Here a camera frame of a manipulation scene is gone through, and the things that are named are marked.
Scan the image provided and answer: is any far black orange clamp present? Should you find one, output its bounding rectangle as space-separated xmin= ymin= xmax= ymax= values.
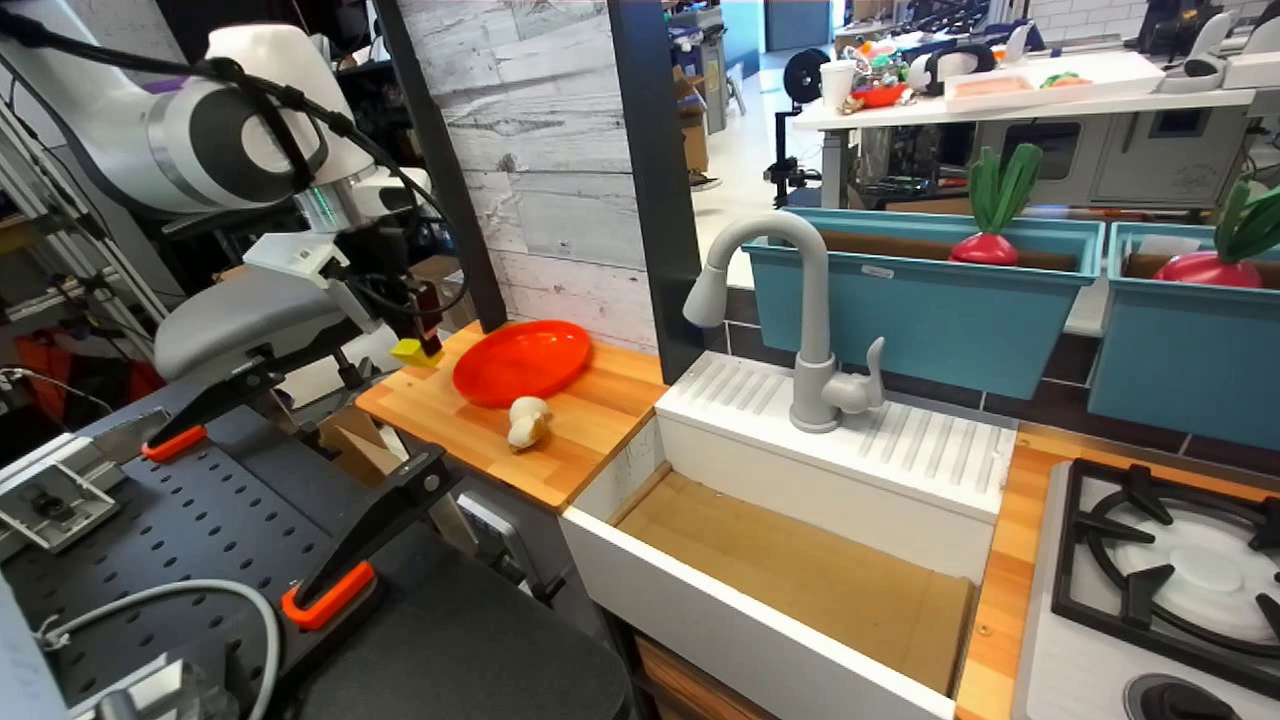
xmin=140 ymin=367 xmax=275 ymax=463

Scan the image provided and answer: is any right toy radish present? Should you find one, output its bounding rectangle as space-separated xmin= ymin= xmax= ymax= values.
xmin=1157 ymin=181 xmax=1280 ymax=286

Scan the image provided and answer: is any right teal planter box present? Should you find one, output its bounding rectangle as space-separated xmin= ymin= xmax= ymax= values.
xmin=1086 ymin=220 xmax=1280 ymax=451

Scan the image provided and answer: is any toy radish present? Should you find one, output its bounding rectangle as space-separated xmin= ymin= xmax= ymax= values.
xmin=1157 ymin=181 xmax=1280 ymax=286
xmin=952 ymin=142 xmax=1045 ymax=265

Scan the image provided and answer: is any yellow block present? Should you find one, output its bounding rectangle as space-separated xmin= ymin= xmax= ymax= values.
xmin=390 ymin=336 xmax=441 ymax=367

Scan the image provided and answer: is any toy stove burner grate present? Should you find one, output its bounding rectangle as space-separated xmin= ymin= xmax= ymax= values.
xmin=1046 ymin=460 xmax=1280 ymax=696

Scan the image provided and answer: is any white background table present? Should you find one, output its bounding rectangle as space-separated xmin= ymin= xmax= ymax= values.
xmin=799 ymin=51 xmax=1258 ymax=208

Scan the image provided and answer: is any left teal planter box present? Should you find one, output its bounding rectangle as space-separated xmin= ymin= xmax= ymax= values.
xmin=799 ymin=208 xmax=1102 ymax=400

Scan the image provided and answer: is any white toy sink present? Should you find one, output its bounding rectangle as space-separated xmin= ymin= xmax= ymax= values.
xmin=560 ymin=352 xmax=1014 ymax=720

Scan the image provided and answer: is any white toy mushroom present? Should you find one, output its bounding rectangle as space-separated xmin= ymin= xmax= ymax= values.
xmin=507 ymin=394 xmax=546 ymax=451

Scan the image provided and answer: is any teal planter box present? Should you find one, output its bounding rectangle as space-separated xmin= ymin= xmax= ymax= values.
xmin=799 ymin=208 xmax=1102 ymax=400
xmin=1086 ymin=220 xmax=1280 ymax=451

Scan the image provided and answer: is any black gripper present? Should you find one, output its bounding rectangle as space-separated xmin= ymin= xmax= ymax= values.
xmin=336 ymin=220 xmax=444 ymax=355

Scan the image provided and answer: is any wooden counter board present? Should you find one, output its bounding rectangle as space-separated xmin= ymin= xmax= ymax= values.
xmin=356 ymin=325 xmax=665 ymax=513

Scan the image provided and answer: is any near black orange clamp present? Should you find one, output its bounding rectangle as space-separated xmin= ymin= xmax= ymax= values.
xmin=281 ymin=451 xmax=457 ymax=630

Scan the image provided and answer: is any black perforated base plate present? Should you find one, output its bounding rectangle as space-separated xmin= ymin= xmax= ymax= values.
xmin=2 ymin=414 xmax=367 ymax=708

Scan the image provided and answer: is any black orange clamp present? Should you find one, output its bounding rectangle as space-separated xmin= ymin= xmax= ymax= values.
xmin=140 ymin=367 xmax=275 ymax=463
xmin=281 ymin=451 xmax=457 ymax=630

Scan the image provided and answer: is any orange plate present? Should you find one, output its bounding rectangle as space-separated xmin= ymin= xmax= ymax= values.
xmin=452 ymin=319 xmax=590 ymax=408

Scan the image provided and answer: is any grey office chair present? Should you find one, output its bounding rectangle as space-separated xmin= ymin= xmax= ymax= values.
xmin=152 ymin=265 xmax=420 ymax=385

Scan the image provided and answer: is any left toy radish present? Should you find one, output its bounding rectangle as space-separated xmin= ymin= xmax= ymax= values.
xmin=952 ymin=142 xmax=1045 ymax=265

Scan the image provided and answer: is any grey cable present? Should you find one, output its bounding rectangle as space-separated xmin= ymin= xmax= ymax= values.
xmin=37 ymin=577 xmax=289 ymax=720

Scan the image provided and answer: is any grey toy faucet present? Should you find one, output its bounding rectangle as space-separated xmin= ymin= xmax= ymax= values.
xmin=678 ymin=212 xmax=882 ymax=430

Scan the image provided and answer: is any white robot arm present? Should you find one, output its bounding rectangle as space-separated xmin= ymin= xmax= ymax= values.
xmin=2 ymin=0 xmax=436 ymax=374

